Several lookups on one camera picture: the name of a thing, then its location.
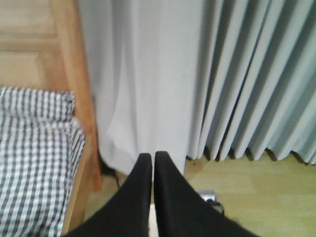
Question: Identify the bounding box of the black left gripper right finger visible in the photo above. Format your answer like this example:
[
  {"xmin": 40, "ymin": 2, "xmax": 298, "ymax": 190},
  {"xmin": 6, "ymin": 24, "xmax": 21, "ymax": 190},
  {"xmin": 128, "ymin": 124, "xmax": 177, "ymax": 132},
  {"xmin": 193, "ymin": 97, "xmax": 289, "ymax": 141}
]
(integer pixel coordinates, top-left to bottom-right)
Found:
[{"xmin": 154, "ymin": 151, "xmax": 256, "ymax": 237}]

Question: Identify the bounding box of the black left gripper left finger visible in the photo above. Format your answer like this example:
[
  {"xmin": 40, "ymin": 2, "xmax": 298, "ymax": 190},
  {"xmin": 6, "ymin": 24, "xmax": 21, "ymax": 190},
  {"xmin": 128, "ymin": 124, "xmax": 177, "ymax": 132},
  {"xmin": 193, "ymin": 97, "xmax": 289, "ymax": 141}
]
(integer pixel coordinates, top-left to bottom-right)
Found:
[{"xmin": 65, "ymin": 153, "xmax": 151, "ymax": 237}]

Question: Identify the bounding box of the white plastic trash bin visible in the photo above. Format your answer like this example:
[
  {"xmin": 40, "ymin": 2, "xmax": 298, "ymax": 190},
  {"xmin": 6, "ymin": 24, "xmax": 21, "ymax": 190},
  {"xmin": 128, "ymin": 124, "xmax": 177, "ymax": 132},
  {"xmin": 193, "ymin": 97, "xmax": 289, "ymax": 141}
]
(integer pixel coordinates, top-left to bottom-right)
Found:
[{"xmin": 149, "ymin": 204, "xmax": 159, "ymax": 237}]

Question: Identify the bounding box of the white floor power strip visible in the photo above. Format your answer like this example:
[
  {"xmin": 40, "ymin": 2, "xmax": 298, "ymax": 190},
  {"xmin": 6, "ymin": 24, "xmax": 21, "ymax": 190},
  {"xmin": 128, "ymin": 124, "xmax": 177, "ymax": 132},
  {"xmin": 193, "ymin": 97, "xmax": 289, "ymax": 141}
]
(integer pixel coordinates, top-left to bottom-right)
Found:
[{"xmin": 197, "ymin": 190, "xmax": 225, "ymax": 215}]

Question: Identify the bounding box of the checkered bed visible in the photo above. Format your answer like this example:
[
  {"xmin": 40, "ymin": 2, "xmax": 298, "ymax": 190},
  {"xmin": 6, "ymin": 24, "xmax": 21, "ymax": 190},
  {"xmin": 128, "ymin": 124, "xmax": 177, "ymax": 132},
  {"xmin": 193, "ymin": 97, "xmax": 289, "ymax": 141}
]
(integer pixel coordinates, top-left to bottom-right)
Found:
[{"xmin": 0, "ymin": 0, "xmax": 103, "ymax": 237}]

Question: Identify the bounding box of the light blue curtain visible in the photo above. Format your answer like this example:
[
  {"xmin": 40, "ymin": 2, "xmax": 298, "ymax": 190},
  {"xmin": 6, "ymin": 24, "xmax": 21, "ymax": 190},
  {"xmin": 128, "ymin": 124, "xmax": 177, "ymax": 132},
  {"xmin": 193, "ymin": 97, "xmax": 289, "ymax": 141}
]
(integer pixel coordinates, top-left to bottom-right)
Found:
[{"xmin": 79, "ymin": 0, "xmax": 316, "ymax": 174}]

